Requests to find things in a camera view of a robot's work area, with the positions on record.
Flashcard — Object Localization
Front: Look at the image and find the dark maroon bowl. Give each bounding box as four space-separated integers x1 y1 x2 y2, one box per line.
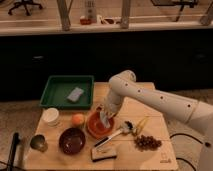
59 128 86 155

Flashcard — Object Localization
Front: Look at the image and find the orange fruit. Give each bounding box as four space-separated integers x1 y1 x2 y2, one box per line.
71 113 85 126

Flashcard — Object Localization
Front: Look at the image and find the black power cable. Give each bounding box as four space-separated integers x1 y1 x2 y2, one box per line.
169 132 213 171

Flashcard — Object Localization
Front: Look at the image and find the black framed board eraser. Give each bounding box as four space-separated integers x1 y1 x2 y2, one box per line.
91 146 117 162

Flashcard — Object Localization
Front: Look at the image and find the grey towel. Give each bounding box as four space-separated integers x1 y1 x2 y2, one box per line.
100 112 111 128

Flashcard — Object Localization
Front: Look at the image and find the white cup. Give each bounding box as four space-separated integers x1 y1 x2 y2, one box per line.
42 108 59 126

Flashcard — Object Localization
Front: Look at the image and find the white handled spoon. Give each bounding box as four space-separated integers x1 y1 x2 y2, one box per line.
94 121 133 148

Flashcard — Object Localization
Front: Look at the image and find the small metal cup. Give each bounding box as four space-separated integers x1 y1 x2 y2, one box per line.
30 134 48 152

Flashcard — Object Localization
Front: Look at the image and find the green plastic tray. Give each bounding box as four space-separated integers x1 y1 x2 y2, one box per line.
40 75 94 110

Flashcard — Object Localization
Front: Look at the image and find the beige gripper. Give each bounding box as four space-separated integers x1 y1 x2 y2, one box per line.
101 106 118 119

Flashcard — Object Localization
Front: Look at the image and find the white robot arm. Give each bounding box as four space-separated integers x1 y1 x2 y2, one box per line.
103 70 213 171

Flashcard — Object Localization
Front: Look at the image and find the yellow banana toy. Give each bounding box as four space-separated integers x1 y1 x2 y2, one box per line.
135 117 149 135

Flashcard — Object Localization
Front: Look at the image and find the bunch of dark grapes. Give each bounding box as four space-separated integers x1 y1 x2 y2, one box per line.
134 135 162 150

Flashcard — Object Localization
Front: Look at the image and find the red white bottle on shelf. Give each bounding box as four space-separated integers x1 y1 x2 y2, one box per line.
80 0 97 25

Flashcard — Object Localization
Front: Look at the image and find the red orange bowl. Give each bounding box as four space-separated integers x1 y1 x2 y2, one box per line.
86 111 114 139

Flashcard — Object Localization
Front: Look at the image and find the grey sponge in tray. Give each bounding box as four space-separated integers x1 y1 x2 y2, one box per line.
67 87 84 102

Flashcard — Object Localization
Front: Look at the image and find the black clamp post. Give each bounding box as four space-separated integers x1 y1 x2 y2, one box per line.
6 132 20 171

